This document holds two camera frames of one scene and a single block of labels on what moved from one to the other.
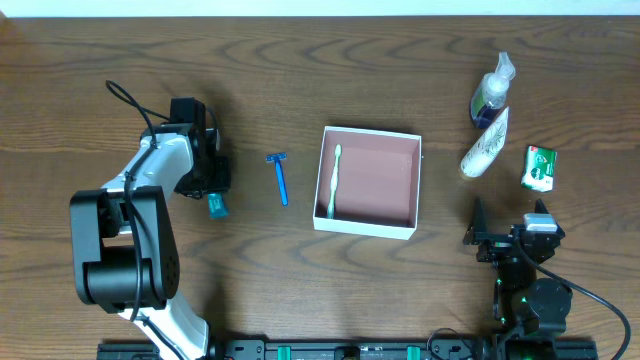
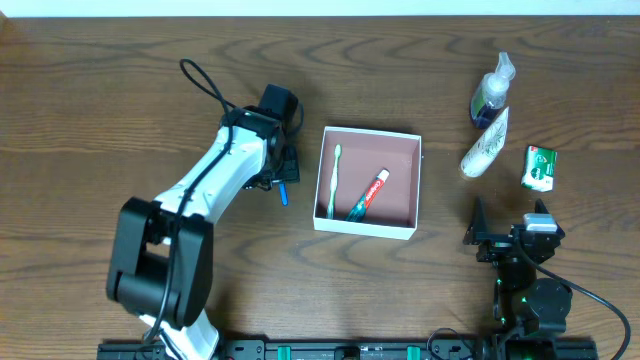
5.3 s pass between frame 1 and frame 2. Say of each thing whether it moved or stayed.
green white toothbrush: stayed
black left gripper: moved
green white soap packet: stayed
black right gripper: stayed
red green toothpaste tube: moved
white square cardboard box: stayed
